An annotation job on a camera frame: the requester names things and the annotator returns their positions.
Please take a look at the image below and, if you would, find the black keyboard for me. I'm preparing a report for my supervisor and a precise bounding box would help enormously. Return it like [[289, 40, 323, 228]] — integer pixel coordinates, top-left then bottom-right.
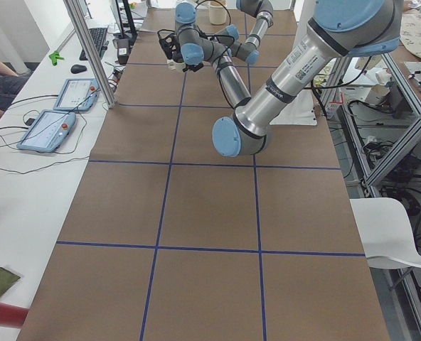
[[88, 27, 109, 59]]

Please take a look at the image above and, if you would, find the grey teach pendant tablet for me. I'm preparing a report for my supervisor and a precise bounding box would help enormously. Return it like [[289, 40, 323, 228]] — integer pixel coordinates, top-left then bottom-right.
[[16, 110, 76, 153]]

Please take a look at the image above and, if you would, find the aluminium frame post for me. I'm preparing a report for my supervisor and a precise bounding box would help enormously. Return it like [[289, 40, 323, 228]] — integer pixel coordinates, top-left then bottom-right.
[[63, 0, 115, 109]]

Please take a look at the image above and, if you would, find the red cylinder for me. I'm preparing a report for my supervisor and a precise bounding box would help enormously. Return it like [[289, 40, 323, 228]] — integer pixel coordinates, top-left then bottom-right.
[[0, 302, 29, 329]]

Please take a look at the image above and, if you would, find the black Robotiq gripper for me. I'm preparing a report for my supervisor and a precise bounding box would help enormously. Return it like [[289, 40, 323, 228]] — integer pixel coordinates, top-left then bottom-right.
[[160, 31, 179, 61]]

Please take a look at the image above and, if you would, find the white plastic chair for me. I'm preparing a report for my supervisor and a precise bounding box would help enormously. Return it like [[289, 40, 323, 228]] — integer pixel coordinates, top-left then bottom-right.
[[350, 197, 421, 270]]

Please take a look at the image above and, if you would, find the white plastic mug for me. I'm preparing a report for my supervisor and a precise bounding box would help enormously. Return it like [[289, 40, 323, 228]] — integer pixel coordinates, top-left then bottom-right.
[[167, 60, 187, 72]]

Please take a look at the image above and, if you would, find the black computer mouse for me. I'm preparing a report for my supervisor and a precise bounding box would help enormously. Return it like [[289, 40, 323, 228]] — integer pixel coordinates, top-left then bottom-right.
[[70, 64, 87, 75]]

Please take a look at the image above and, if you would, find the green plastic clamp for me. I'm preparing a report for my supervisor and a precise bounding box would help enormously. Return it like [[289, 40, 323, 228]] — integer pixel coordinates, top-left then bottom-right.
[[48, 50, 64, 66]]

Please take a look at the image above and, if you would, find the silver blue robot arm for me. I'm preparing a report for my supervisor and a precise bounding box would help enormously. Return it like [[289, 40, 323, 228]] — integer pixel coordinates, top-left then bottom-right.
[[212, 0, 403, 157]]

